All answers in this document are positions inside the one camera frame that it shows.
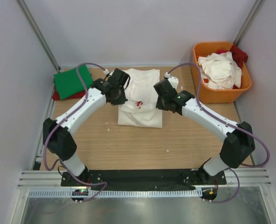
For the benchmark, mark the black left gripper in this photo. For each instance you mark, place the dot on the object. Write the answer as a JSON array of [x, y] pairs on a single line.
[[119, 98]]

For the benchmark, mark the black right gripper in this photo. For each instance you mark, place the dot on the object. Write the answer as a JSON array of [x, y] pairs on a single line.
[[162, 104]]

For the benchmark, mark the white Coca-Cola print t-shirt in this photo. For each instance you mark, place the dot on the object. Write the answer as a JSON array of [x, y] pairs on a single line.
[[140, 108]]

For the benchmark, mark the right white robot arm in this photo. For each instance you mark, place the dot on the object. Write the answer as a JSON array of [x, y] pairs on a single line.
[[237, 143]]

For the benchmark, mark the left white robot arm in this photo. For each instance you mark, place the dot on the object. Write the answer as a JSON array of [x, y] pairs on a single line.
[[58, 133]]

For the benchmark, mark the orange plastic laundry basket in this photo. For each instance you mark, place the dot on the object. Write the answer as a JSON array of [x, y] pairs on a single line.
[[208, 95]]

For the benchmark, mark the folded green t-shirt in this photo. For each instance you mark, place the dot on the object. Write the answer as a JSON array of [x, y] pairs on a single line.
[[68, 83]]

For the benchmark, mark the white crumpled t-shirt in basket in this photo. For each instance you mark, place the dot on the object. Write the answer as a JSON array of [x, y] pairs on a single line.
[[220, 71]]

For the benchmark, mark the folded red t-shirt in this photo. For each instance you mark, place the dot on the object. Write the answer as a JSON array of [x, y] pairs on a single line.
[[56, 96]]

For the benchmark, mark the dark red garment in basket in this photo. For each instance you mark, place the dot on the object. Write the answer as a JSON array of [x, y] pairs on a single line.
[[239, 56]]

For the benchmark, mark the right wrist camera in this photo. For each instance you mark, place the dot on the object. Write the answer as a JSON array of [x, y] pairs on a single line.
[[172, 80]]

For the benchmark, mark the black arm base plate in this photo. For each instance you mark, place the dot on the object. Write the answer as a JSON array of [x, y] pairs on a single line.
[[149, 178]]

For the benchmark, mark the left aluminium corner post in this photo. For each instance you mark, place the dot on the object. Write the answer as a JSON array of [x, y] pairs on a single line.
[[35, 28]]

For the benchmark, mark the aluminium corner post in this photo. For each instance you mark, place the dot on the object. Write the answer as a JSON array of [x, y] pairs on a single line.
[[255, 9], [35, 28]]

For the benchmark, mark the aluminium frame rail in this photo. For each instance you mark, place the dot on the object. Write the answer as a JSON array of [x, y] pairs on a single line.
[[244, 177]]

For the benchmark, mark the right aluminium corner post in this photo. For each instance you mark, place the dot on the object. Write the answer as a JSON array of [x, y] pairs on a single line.
[[255, 9]]

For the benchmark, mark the white slotted cable duct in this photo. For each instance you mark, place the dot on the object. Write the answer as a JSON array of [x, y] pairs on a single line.
[[83, 193]]

